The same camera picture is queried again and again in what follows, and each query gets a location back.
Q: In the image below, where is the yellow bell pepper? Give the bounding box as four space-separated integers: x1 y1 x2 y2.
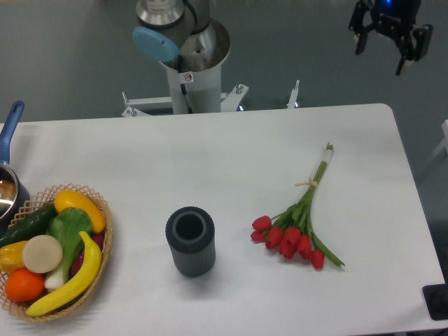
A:
1 241 27 274

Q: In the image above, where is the dark red vegetable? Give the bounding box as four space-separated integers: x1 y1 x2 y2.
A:
70 232 104 278

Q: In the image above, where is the green cucumber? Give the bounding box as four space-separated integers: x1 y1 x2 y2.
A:
1 203 57 247

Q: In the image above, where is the woven wicker basket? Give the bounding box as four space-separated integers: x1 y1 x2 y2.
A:
1 183 113 323

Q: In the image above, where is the red tulip bouquet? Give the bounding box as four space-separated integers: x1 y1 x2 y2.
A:
251 143 345 270

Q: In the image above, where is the yellow squash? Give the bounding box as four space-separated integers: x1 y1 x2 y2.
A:
53 190 106 233

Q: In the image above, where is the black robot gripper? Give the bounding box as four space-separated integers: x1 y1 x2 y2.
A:
349 1 433 76

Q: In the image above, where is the orange fruit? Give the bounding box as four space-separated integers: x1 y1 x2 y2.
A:
5 268 44 302

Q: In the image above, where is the black device at edge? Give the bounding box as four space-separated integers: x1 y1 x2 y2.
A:
422 283 448 321

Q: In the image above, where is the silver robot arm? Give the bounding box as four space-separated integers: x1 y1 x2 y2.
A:
132 1 433 75

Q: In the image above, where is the blue handled saucepan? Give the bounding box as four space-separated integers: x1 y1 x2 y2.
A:
1 101 29 236

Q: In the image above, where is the yellow banana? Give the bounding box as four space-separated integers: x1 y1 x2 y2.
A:
26 231 102 317

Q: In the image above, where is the dark grey ribbed vase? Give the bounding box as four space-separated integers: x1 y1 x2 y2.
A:
165 206 216 277

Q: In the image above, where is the beige round disc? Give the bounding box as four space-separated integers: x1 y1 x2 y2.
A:
22 234 63 274

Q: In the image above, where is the green bok choy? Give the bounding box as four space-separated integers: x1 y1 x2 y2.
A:
45 207 92 291

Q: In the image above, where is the white furniture piece right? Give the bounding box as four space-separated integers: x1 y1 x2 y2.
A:
431 120 448 160

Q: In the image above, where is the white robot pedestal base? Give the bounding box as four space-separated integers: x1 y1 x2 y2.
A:
120 63 301 118

